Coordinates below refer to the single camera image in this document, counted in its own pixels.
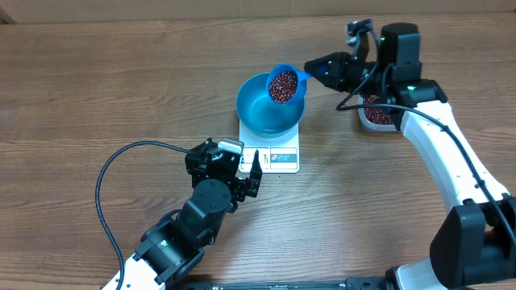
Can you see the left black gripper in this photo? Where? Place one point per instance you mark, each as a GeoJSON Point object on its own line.
{"type": "Point", "coordinates": [241, 187]}

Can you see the clear plastic food container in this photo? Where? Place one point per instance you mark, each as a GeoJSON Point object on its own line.
{"type": "Point", "coordinates": [374, 128]}

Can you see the white digital kitchen scale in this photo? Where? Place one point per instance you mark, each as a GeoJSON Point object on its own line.
{"type": "Point", "coordinates": [277, 155]}

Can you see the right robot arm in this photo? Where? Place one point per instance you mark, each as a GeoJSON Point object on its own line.
{"type": "Point", "coordinates": [476, 242]}

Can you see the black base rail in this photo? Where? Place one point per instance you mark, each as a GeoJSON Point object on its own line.
{"type": "Point", "coordinates": [351, 283]}

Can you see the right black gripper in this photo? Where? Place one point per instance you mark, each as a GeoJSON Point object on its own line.
{"type": "Point", "coordinates": [339, 67]}

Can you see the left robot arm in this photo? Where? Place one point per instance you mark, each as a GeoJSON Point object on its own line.
{"type": "Point", "coordinates": [171, 248]}

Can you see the teal blue bowl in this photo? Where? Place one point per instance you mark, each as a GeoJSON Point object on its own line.
{"type": "Point", "coordinates": [260, 114]}

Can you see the blue plastic measuring scoop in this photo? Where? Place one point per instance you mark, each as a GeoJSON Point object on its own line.
{"type": "Point", "coordinates": [302, 82]}

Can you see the red adzuki beans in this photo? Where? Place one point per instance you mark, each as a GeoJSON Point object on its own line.
{"type": "Point", "coordinates": [376, 115]}

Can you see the red beans in scoop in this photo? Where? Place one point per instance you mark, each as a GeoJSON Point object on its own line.
{"type": "Point", "coordinates": [283, 86]}

